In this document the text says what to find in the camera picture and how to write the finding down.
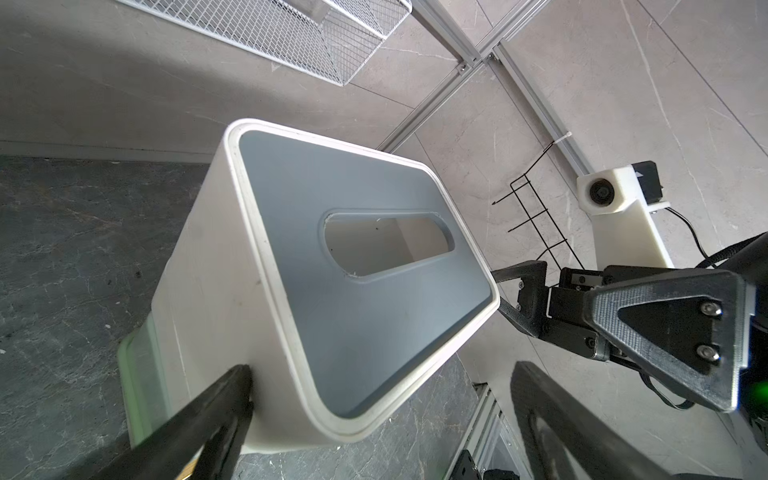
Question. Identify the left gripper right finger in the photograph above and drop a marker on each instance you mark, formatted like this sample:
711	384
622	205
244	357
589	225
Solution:
556	430

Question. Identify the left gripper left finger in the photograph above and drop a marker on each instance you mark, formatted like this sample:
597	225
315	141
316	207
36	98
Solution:
210	429

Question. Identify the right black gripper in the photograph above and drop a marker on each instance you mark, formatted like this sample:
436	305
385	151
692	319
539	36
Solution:
696	336

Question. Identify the green tissue box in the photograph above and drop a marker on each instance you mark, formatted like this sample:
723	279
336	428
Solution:
142	382

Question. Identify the grey lid white tissue box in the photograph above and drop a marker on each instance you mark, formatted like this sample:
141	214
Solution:
343	276

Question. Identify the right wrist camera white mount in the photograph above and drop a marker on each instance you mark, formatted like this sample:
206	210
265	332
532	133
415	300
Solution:
619	203

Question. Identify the black wire hook rack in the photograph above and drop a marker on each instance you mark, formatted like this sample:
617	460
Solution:
537	217

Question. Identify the white wire mesh basket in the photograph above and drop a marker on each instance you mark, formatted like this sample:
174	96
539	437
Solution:
328	40

